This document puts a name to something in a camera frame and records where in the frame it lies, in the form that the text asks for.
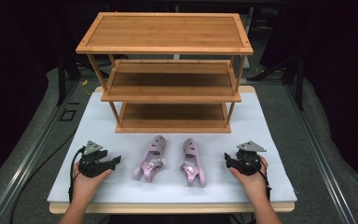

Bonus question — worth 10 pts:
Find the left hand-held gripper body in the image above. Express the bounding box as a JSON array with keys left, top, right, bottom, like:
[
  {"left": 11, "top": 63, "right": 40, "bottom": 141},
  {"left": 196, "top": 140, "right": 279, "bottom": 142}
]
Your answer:
[{"left": 77, "top": 140, "right": 112, "bottom": 178}]

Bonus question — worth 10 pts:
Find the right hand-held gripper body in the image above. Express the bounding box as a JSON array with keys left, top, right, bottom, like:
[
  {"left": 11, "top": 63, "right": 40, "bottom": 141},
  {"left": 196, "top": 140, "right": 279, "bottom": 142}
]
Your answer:
[{"left": 236, "top": 140, "right": 268, "bottom": 176}]

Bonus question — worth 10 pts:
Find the pink sandal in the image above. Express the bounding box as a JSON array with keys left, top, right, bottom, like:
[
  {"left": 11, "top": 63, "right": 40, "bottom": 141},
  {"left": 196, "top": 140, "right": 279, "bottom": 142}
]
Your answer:
[
  {"left": 132, "top": 134, "right": 167, "bottom": 184},
  {"left": 180, "top": 137, "right": 207, "bottom": 189}
]

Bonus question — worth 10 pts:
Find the wooden three-tier shoe rack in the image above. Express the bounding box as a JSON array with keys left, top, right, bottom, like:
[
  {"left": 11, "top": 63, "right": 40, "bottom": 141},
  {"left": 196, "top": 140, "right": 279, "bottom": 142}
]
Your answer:
[{"left": 76, "top": 11, "right": 255, "bottom": 134}]

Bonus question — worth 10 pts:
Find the person's left hand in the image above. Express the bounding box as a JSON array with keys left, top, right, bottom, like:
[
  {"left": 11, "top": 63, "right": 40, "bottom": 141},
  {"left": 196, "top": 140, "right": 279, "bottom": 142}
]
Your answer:
[{"left": 72, "top": 160, "right": 114, "bottom": 203}]

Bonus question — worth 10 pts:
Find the person's right hand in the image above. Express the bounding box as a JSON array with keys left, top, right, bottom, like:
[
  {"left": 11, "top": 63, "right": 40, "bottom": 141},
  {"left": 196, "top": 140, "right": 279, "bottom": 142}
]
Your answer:
[{"left": 228, "top": 155, "right": 270, "bottom": 205}]

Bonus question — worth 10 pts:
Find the white table mat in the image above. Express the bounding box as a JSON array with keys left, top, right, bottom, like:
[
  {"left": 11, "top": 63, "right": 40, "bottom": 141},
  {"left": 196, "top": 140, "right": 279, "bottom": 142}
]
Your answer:
[{"left": 47, "top": 91, "right": 298, "bottom": 205}]

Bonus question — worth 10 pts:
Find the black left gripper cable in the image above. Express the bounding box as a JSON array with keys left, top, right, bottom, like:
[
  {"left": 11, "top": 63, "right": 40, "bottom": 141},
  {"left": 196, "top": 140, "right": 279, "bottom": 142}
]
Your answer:
[{"left": 68, "top": 147, "right": 86, "bottom": 204}]

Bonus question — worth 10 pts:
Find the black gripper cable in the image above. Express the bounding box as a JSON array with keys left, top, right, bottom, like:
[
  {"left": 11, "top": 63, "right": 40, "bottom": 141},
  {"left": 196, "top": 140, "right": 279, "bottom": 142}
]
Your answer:
[
  {"left": 68, "top": 147, "right": 86, "bottom": 204},
  {"left": 245, "top": 154, "right": 272, "bottom": 203}
]

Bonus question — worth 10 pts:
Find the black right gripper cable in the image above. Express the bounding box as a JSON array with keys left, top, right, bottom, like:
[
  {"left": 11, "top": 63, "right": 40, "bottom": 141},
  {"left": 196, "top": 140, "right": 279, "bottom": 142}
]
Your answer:
[{"left": 245, "top": 154, "right": 272, "bottom": 203}]

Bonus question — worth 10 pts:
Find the black floor cable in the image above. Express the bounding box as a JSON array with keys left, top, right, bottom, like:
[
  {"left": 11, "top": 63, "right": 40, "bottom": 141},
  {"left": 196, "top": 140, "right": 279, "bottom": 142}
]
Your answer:
[{"left": 9, "top": 132, "right": 77, "bottom": 224}]

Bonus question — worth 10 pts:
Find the metal floor rail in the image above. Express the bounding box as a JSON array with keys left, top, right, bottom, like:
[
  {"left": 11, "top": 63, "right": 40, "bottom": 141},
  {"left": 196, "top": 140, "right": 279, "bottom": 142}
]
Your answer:
[
  {"left": 282, "top": 83, "right": 358, "bottom": 224},
  {"left": 0, "top": 79, "right": 80, "bottom": 224}
]

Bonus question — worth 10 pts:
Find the black stand post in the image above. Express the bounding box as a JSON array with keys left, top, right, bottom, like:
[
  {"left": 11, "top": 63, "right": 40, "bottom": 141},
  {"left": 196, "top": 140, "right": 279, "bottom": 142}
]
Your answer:
[
  {"left": 294, "top": 58, "right": 306, "bottom": 110},
  {"left": 57, "top": 55, "right": 68, "bottom": 106}
]

